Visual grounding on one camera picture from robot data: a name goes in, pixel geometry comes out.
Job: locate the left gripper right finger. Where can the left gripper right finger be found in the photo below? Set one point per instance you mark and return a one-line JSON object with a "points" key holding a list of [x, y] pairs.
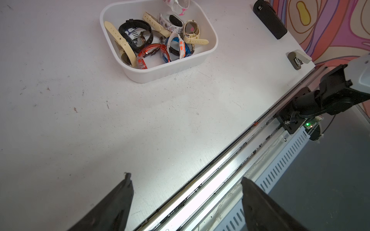
{"points": [[262, 213]]}

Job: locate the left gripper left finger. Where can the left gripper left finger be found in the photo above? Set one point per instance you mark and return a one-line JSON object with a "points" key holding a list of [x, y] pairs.
{"points": [[111, 213]]}

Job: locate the red translucent watch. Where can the red translucent watch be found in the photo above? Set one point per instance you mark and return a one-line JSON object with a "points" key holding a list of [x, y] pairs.
{"points": [[151, 50]]}

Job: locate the beige long strap watch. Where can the beige long strap watch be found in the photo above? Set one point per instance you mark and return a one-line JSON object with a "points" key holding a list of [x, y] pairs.
{"points": [[121, 41]]}

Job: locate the white orange strap watch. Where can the white orange strap watch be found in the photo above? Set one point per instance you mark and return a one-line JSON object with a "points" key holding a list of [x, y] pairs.
{"points": [[181, 45]]}

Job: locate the black smart watch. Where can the black smart watch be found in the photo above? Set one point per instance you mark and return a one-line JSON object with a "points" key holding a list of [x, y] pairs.
{"points": [[131, 29]]}

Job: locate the cream strap gold watch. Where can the cream strap gold watch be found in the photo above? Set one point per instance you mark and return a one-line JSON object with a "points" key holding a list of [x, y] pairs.
{"points": [[191, 34]]}

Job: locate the white pink strap watch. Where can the white pink strap watch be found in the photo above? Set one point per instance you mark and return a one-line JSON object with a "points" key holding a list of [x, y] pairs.
{"points": [[178, 6]]}

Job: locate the brown strap watch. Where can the brown strap watch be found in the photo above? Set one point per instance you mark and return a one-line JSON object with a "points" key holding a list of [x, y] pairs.
{"points": [[144, 37]]}

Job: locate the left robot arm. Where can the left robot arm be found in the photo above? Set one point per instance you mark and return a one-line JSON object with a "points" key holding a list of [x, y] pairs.
{"points": [[338, 90]]}

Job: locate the white plastic storage box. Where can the white plastic storage box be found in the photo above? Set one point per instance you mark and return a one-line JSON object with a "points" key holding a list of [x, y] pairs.
{"points": [[118, 13]]}

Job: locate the aluminium rail front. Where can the aluminium rail front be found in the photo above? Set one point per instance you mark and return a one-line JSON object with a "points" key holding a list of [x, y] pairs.
{"points": [[212, 199]]}

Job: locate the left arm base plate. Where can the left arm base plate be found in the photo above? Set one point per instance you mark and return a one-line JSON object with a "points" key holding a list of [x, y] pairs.
{"points": [[288, 116]]}

